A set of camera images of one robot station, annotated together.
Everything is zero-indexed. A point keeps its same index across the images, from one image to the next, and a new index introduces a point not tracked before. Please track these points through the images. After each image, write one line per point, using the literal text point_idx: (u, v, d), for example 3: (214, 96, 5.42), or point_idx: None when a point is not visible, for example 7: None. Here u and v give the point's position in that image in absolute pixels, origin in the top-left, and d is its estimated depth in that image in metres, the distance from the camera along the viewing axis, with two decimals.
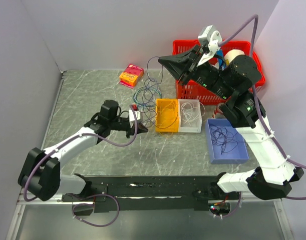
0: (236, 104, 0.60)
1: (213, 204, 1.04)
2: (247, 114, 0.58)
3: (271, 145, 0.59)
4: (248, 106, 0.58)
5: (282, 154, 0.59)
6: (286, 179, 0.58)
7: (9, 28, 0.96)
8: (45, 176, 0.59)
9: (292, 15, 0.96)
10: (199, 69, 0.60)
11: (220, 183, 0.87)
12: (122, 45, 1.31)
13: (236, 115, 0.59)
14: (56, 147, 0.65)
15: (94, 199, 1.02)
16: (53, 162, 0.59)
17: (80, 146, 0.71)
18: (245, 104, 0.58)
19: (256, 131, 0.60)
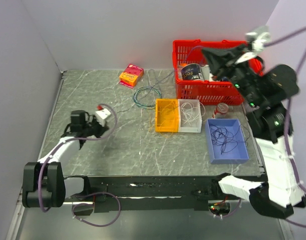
0: (265, 115, 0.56)
1: (213, 204, 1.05)
2: (274, 128, 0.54)
3: (287, 166, 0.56)
4: (276, 120, 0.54)
5: (295, 178, 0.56)
6: (290, 203, 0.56)
7: (9, 28, 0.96)
8: (54, 181, 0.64)
9: (293, 13, 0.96)
10: (236, 67, 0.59)
11: (222, 184, 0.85)
12: (122, 45, 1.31)
13: (260, 125, 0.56)
14: (50, 154, 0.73)
15: (94, 199, 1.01)
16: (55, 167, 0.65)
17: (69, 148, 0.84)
18: (273, 118, 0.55)
19: (275, 147, 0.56)
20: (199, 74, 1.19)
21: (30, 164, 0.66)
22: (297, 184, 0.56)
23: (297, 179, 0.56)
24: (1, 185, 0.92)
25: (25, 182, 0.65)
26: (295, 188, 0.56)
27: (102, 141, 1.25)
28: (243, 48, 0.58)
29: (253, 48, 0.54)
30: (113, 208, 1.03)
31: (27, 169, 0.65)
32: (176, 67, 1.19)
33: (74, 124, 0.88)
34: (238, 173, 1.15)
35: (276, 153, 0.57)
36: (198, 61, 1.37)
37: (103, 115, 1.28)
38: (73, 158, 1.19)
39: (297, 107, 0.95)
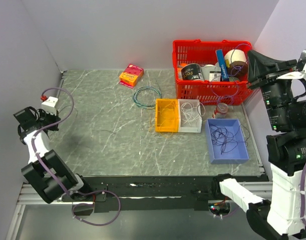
0: (287, 144, 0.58)
1: (213, 204, 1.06)
2: (295, 160, 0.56)
3: (296, 198, 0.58)
4: (298, 153, 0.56)
5: (300, 211, 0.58)
6: (287, 233, 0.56)
7: (8, 27, 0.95)
8: (57, 163, 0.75)
9: (293, 12, 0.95)
10: (274, 82, 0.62)
11: (222, 184, 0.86)
12: (122, 45, 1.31)
13: (280, 154, 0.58)
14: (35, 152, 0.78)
15: (94, 199, 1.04)
16: (51, 153, 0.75)
17: (44, 138, 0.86)
18: (295, 150, 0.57)
19: (290, 179, 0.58)
20: (199, 74, 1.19)
21: (27, 168, 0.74)
22: (300, 217, 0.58)
23: (302, 213, 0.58)
24: (1, 185, 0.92)
25: (33, 182, 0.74)
26: (297, 220, 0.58)
27: (102, 141, 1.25)
28: (292, 65, 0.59)
29: (303, 68, 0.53)
30: (113, 208, 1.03)
31: (27, 172, 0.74)
32: (176, 67, 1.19)
33: (25, 122, 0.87)
34: (238, 173, 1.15)
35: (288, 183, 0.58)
36: (198, 61, 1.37)
37: (51, 103, 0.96)
38: (73, 158, 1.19)
39: None
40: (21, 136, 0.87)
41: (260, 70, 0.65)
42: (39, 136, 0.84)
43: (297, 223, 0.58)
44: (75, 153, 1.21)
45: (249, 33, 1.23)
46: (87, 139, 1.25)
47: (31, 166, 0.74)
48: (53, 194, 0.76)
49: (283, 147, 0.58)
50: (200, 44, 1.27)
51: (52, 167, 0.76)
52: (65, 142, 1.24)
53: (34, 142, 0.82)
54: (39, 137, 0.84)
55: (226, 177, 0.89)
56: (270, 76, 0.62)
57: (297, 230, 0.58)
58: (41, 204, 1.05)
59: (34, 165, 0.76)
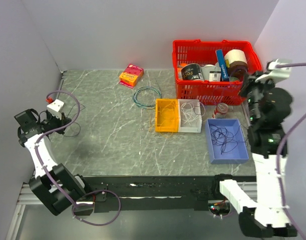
0: (261, 131, 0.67)
1: (213, 204, 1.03)
2: (267, 143, 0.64)
3: (274, 185, 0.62)
4: (270, 138, 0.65)
5: (281, 200, 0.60)
6: (271, 224, 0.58)
7: (8, 27, 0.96)
8: (67, 179, 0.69)
9: (293, 12, 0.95)
10: (254, 84, 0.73)
11: (222, 185, 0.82)
12: (122, 45, 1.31)
13: (255, 138, 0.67)
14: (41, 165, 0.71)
15: (94, 199, 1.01)
16: (60, 168, 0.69)
17: (47, 145, 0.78)
18: (268, 135, 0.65)
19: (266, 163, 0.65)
20: (199, 74, 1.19)
21: (34, 183, 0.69)
22: (282, 206, 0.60)
23: (283, 202, 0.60)
24: (1, 185, 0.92)
25: (42, 197, 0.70)
26: (279, 210, 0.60)
27: (102, 141, 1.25)
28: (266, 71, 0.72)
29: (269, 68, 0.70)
30: (113, 208, 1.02)
31: (35, 188, 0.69)
32: (176, 67, 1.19)
33: (26, 124, 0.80)
34: (238, 173, 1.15)
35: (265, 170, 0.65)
36: (198, 61, 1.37)
37: (55, 107, 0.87)
38: (73, 158, 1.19)
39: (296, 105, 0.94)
40: (20, 139, 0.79)
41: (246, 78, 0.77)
42: (42, 143, 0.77)
43: (280, 214, 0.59)
44: (75, 153, 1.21)
45: (249, 33, 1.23)
46: (87, 139, 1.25)
47: (39, 182, 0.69)
48: (62, 206, 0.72)
49: (258, 133, 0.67)
50: (200, 44, 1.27)
51: (61, 180, 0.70)
52: (65, 142, 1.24)
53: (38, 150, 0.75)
54: (43, 146, 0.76)
55: (228, 178, 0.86)
56: (250, 77, 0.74)
57: (282, 224, 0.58)
58: (41, 204, 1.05)
59: (42, 179, 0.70)
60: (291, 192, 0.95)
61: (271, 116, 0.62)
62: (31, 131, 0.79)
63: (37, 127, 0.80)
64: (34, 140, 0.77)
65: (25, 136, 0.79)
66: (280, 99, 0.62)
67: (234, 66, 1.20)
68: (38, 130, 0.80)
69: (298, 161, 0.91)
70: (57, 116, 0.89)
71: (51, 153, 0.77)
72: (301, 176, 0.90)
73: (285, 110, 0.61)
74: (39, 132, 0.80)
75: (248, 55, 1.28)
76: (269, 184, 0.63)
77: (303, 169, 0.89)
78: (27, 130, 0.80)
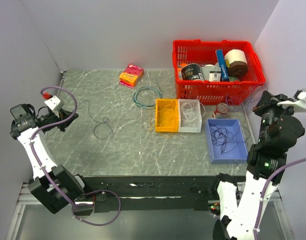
0: (262, 152, 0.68)
1: (212, 204, 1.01)
2: (262, 166, 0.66)
3: (254, 206, 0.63)
4: (267, 162, 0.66)
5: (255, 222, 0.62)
6: (236, 238, 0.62)
7: (8, 27, 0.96)
8: (66, 180, 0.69)
9: (293, 12, 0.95)
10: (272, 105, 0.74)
11: (221, 186, 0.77)
12: (122, 45, 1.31)
13: (253, 157, 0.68)
14: (40, 166, 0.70)
15: (94, 199, 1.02)
16: (60, 169, 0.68)
17: (43, 141, 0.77)
18: (267, 158, 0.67)
19: (254, 182, 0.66)
20: (199, 74, 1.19)
21: (33, 184, 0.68)
22: (253, 227, 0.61)
23: (256, 224, 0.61)
24: (1, 185, 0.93)
25: (40, 197, 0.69)
26: (249, 229, 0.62)
27: (102, 141, 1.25)
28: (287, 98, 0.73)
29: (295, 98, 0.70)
30: (113, 208, 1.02)
31: (34, 189, 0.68)
32: (176, 67, 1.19)
33: (20, 117, 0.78)
34: (238, 173, 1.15)
35: (251, 188, 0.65)
36: (198, 60, 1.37)
37: (51, 104, 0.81)
38: (73, 158, 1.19)
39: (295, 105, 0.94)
40: (12, 131, 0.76)
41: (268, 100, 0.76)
42: (37, 139, 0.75)
43: (249, 234, 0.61)
44: (75, 153, 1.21)
45: (249, 33, 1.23)
46: (87, 139, 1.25)
47: (38, 183, 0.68)
48: (60, 205, 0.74)
49: (257, 152, 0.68)
50: (200, 44, 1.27)
51: (61, 182, 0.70)
52: (65, 142, 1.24)
53: (34, 147, 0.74)
54: (39, 143, 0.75)
55: (229, 180, 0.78)
56: (273, 99, 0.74)
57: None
58: (40, 204, 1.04)
59: (41, 180, 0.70)
60: (293, 191, 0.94)
61: (274, 140, 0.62)
62: (23, 123, 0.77)
63: (30, 119, 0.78)
64: (28, 135, 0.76)
65: (17, 127, 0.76)
66: (290, 127, 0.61)
67: (234, 65, 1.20)
68: (31, 122, 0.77)
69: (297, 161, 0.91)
70: (55, 114, 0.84)
71: (47, 150, 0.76)
72: (300, 175, 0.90)
73: (291, 138, 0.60)
74: (33, 124, 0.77)
75: (248, 55, 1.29)
76: (249, 204, 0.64)
77: (302, 168, 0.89)
78: (19, 122, 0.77)
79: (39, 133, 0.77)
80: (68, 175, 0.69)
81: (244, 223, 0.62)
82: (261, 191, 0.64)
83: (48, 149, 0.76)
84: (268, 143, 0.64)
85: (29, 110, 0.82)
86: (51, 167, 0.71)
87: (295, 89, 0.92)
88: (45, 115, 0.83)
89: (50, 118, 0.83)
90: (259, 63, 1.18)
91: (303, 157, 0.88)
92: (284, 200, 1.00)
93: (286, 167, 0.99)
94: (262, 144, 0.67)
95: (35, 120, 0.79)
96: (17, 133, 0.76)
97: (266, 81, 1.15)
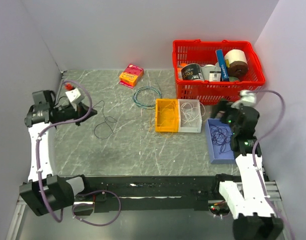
0: (239, 138, 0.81)
1: (213, 204, 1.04)
2: (244, 146, 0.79)
3: (253, 177, 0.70)
4: (246, 142, 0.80)
5: (263, 189, 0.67)
6: (257, 213, 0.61)
7: (8, 27, 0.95)
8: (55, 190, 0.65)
9: (293, 13, 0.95)
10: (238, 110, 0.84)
11: (222, 186, 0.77)
12: (121, 46, 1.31)
13: (235, 144, 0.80)
14: (38, 169, 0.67)
15: (94, 199, 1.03)
16: (54, 178, 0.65)
17: (50, 143, 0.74)
18: (244, 139, 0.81)
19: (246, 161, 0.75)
20: (199, 74, 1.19)
21: (23, 187, 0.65)
22: (264, 196, 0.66)
23: (264, 191, 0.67)
24: (1, 185, 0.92)
25: (27, 200, 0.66)
26: (263, 200, 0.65)
27: (102, 141, 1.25)
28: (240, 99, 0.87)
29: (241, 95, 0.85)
30: (113, 208, 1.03)
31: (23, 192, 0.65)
32: (176, 67, 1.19)
33: (39, 104, 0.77)
34: (238, 173, 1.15)
35: (247, 164, 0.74)
36: (198, 61, 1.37)
37: (70, 95, 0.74)
38: (73, 158, 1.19)
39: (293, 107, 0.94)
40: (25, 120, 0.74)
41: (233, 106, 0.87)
42: (45, 138, 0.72)
43: (263, 204, 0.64)
44: (75, 153, 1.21)
45: (249, 33, 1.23)
46: (87, 139, 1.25)
47: (29, 186, 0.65)
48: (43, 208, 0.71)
49: (237, 140, 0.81)
50: (200, 44, 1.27)
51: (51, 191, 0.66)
52: (65, 142, 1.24)
53: (39, 146, 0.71)
54: (44, 143, 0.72)
55: (229, 180, 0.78)
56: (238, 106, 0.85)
57: (266, 213, 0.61)
58: None
59: (33, 185, 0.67)
60: (293, 191, 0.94)
61: (244, 125, 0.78)
62: (39, 114, 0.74)
63: (46, 111, 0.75)
64: (39, 129, 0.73)
65: (32, 118, 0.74)
66: (250, 112, 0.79)
67: (234, 65, 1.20)
68: (46, 115, 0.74)
69: (298, 161, 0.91)
70: (72, 106, 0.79)
71: (50, 154, 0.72)
72: (299, 175, 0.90)
73: (253, 118, 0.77)
74: (46, 119, 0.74)
75: (247, 55, 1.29)
76: (250, 178, 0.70)
77: (301, 169, 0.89)
78: (35, 113, 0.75)
79: (48, 131, 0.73)
80: (60, 186, 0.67)
81: (256, 196, 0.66)
82: (253, 163, 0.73)
83: (51, 153, 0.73)
84: (240, 128, 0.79)
85: (48, 99, 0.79)
86: (47, 174, 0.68)
87: (295, 89, 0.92)
88: (64, 106, 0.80)
89: (68, 110, 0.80)
90: (259, 63, 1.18)
91: (302, 158, 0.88)
92: (284, 200, 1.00)
93: (286, 167, 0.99)
94: (236, 132, 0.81)
95: (50, 113, 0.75)
96: (30, 124, 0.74)
97: (266, 81, 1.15)
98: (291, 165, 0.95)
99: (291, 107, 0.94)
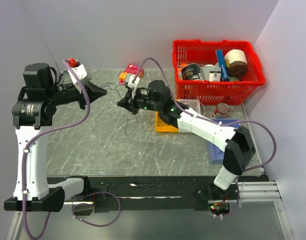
0: (166, 111, 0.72)
1: (213, 204, 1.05)
2: (176, 113, 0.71)
3: (201, 123, 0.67)
4: (172, 108, 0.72)
5: (211, 122, 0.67)
6: (228, 137, 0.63)
7: (8, 28, 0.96)
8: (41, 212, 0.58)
9: (293, 12, 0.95)
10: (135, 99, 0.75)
11: (216, 182, 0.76)
12: (121, 46, 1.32)
13: (169, 118, 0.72)
14: (23, 190, 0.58)
15: (94, 199, 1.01)
16: (39, 206, 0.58)
17: (40, 155, 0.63)
18: (169, 107, 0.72)
19: (185, 119, 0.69)
20: (199, 74, 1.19)
21: (9, 203, 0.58)
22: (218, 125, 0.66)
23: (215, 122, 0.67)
24: (2, 185, 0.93)
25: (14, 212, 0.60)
26: (221, 127, 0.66)
27: (102, 141, 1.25)
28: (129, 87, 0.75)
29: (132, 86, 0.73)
30: (113, 208, 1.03)
31: (8, 207, 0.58)
32: (176, 67, 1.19)
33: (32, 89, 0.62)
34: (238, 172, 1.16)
35: (187, 121, 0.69)
36: (197, 61, 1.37)
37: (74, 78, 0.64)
38: (73, 158, 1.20)
39: (293, 107, 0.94)
40: (13, 113, 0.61)
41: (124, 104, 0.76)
42: (34, 149, 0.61)
43: (223, 129, 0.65)
44: (75, 153, 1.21)
45: (249, 33, 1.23)
46: (87, 139, 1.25)
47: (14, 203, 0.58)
48: None
49: (166, 114, 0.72)
50: (200, 44, 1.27)
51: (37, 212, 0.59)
52: (65, 142, 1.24)
53: (26, 159, 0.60)
54: (33, 155, 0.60)
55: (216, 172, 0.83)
56: (130, 100, 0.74)
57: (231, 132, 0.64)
58: None
59: (17, 203, 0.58)
60: (293, 191, 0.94)
61: (164, 99, 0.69)
62: (28, 111, 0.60)
63: (37, 107, 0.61)
64: (28, 135, 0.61)
65: (19, 114, 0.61)
66: (156, 85, 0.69)
67: (234, 65, 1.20)
68: (36, 116, 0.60)
69: (298, 162, 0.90)
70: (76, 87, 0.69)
71: (39, 170, 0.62)
72: (298, 175, 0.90)
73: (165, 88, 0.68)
74: (36, 124, 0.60)
75: (248, 55, 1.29)
76: (200, 126, 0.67)
77: (301, 169, 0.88)
78: (23, 108, 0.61)
79: (38, 142, 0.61)
80: (45, 208, 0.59)
81: (216, 130, 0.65)
82: (190, 114, 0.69)
83: (40, 167, 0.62)
84: (162, 104, 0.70)
85: (44, 83, 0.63)
86: (33, 197, 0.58)
87: (295, 89, 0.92)
88: (67, 86, 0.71)
89: (70, 91, 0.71)
90: (259, 63, 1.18)
91: (303, 158, 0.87)
92: (284, 200, 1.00)
93: (286, 167, 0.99)
94: (159, 108, 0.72)
95: (42, 111, 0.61)
96: (17, 123, 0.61)
97: (266, 81, 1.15)
98: (291, 165, 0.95)
99: (291, 107, 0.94)
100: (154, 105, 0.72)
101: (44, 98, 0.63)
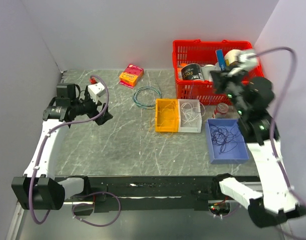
0: (251, 119, 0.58)
1: (213, 204, 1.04)
2: (259, 131, 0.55)
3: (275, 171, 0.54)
4: (261, 124, 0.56)
5: (284, 180, 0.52)
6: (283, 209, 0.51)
7: (8, 28, 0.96)
8: (47, 194, 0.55)
9: (293, 12, 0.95)
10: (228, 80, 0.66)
11: (222, 184, 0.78)
12: (121, 46, 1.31)
13: (247, 128, 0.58)
14: (35, 165, 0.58)
15: (94, 199, 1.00)
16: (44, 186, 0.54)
17: (57, 144, 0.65)
18: (257, 121, 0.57)
19: (263, 149, 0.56)
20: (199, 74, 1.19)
21: (17, 179, 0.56)
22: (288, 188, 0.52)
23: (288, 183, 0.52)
24: (2, 185, 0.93)
25: (18, 194, 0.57)
26: (287, 195, 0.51)
27: (102, 141, 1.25)
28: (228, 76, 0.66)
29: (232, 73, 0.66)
30: (113, 208, 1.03)
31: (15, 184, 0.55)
32: (176, 67, 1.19)
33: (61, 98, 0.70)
34: (238, 173, 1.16)
35: (263, 155, 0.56)
36: (198, 61, 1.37)
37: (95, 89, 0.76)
38: (73, 158, 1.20)
39: (293, 106, 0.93)
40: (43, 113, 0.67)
41: (216, 77, 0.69)
42: (54, 135, 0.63)
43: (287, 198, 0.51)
44: (75, 153, 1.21)
45: (250, 33, 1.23)
46: (87, 139, 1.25)
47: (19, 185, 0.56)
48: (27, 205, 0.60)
49: (247, 122, 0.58)
50: (200, 44, 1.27)
51: (41, 194, 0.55)
52: (65, 142, 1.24)
53: (46, 142, 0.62)
54: (53, 139, 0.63)
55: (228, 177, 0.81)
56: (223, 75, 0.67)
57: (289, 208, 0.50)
58: None
59: (25, 180, 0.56)
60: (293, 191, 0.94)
61: (257, 103, 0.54)
62: (57, 111, 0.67)
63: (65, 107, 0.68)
64: (51, 125, 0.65)
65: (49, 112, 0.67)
66: (261, 85, 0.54)
67: None
68: (63, 113, 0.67)
69: (299, 162, 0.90)
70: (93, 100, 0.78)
71: (53, 154, 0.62)
72: (299, 175, 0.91)
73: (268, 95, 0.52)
74: (61, 118, 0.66)
75: None
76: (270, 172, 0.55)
77: (302, 169, 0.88)
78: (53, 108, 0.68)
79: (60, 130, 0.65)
80: (50, 190, 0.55)
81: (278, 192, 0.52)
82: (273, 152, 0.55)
83: (55, 153, 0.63)
84: (250, 109, 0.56)
85: (70, 94, 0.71)
86: (41, 174, 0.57)
87: (296, 88, 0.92)
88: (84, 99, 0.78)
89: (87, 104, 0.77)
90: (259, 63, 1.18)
91: (303, 158, 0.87)
92: None
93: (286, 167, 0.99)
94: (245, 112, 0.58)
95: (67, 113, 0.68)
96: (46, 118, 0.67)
97: None
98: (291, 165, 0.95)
99: (291, 107, 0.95)
100: (239, 102, 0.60)
101: (68, 104, 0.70)
